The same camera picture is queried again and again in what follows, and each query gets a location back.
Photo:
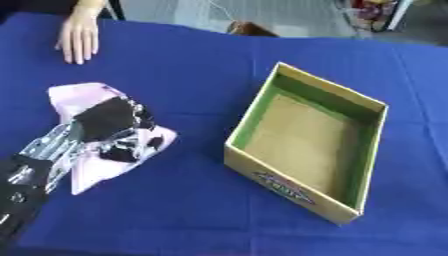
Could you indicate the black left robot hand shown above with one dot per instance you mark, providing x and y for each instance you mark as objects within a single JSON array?
[{"x": 105, "y": 120}]

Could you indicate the pink cloth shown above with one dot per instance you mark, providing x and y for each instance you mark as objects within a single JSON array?
[{"x": 79, "y": 96}]

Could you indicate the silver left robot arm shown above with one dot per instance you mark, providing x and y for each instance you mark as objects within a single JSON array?
[{"x": 35, "y": 166}]

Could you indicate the person's forearm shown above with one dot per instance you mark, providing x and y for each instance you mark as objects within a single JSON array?
[{"x": 90, "y": 6}]

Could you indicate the tan cardboard box green inside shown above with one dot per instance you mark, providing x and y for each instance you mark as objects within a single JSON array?
[{"x": 303, "y": 146}]

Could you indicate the person's hand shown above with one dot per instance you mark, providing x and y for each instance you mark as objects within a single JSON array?
[{"x": 77, "y": 35}]

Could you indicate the brown bag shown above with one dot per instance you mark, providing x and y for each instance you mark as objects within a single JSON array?
[{"x": 249, "y": 29}]

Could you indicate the white rack with colourful items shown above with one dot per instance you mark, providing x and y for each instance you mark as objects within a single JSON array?
[{"x": 373, "y": 13}]

